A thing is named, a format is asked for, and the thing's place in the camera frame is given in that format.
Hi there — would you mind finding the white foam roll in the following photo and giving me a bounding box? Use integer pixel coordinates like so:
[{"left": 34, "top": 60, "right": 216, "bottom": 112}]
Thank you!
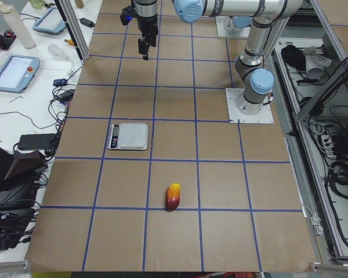
[{"left": 0, "top": 1, "right": 36, "bottom": 49}]

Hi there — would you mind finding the far teach pendant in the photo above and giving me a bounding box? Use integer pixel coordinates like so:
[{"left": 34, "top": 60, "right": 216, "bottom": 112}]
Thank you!
[{"left": 32, "top": 7, "right": 66, "bottom": 35}]

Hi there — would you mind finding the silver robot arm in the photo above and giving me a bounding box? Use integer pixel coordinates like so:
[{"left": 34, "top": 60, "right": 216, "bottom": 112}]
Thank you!
[{"left": 120, "top": 0, "right": 302, "bottom": 116}]

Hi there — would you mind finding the black power adapter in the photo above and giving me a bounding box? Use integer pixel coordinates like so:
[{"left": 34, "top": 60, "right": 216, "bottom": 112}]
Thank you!
[{"left": 79, "top": 17, "right": 95, "bottom": 28}]

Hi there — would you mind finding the crumpled grey cloth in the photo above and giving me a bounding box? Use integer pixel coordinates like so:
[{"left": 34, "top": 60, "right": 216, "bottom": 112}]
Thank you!
[{"left": 303, "top": 46, "right": 332, "bottom": 81}]

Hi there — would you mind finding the black power brick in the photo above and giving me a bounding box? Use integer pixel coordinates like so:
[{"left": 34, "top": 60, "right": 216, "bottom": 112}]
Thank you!
[{"left": 17, "top": 133, "right": 56, "bottom": 151}]

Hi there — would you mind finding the small blue box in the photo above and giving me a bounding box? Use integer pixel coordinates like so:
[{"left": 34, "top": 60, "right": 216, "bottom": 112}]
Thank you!
[{"left": 53, "top": 79, "right": 67, "bottom": 87}]

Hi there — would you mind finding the near teach pendant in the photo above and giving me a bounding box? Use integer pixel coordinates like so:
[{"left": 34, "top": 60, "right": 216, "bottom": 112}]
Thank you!
[{"left": 0, "top": 54, "right": 40, "bottom": 93}]

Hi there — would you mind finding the aluminium frame post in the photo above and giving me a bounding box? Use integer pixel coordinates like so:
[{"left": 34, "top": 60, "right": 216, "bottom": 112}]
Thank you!
[{"left": 55, "top": 0, "right": 90, "bottom": 61}]

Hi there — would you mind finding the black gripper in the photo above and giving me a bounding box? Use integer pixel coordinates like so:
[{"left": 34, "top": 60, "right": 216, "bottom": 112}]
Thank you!
[{"left": 121, "top": 0, "right": 158, "bottom": 60}]

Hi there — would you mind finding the white power strip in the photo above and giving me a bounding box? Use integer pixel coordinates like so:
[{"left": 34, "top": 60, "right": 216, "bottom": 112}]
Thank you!
[{"left": 318, "top": 131, "right": 336, "bottom": 159}]

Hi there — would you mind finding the red yellow mango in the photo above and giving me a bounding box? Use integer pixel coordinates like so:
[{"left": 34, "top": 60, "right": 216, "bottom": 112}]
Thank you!
[{"left": 165, "top": 183, "right": 181, "bottom": 211}]

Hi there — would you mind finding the silver digital kitchen scale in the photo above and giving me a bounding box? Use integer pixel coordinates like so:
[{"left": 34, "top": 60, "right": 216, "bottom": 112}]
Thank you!
[{"left": 106, "top": 123, "right": 148, "bottom": 151}]

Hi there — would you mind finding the teach pendant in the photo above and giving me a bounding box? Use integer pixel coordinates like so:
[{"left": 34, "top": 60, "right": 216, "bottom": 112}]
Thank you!
[
  {"left": 32, "top": 7, "right": 66, "bottom": 35},
  {"left": 0, "top": 54, "right": 40, "bottom": 93}
]

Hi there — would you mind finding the brass cylindrical fitting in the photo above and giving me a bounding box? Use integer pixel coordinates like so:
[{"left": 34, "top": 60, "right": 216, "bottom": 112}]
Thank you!
[{"left": 64, "top": 39, "right": 75, "bottom": 46}]

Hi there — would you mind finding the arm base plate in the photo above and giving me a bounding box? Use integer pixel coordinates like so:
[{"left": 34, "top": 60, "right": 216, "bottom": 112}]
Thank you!
[
  {"left": 225, "top": 88, "right": 274, "bottom": 125},
  {"left": 216, "top": 16, "right": 252, "bottom": 39}
]

